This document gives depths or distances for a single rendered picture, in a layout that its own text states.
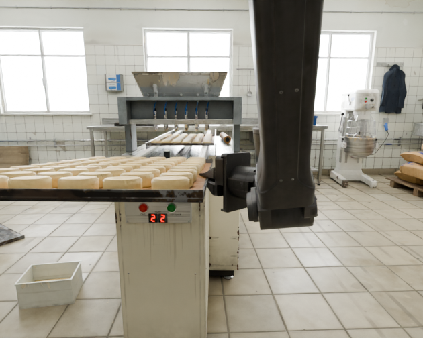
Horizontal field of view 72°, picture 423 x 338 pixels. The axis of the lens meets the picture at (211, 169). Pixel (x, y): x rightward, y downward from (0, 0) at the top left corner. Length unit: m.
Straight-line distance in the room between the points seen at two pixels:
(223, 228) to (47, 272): 1.14
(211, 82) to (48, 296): 1.54
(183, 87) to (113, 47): 3.42
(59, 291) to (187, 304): 0.94
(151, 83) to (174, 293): 1.16
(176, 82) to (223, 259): 1.13
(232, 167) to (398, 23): 5.58
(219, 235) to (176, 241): 0.77
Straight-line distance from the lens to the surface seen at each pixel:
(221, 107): 1.80
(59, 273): 2.19
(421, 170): 4.53
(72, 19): 5.41
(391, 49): 5.87
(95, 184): 0.41
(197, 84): 1.78
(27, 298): 2.07
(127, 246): 1.19
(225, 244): 1.91
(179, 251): 1.16
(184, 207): 1.06
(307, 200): 0.35
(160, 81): 1.80
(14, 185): 0.44
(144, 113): 1.85
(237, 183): 0.48
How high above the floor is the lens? 1.10
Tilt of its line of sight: 11 degrees down
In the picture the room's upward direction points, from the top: straight up
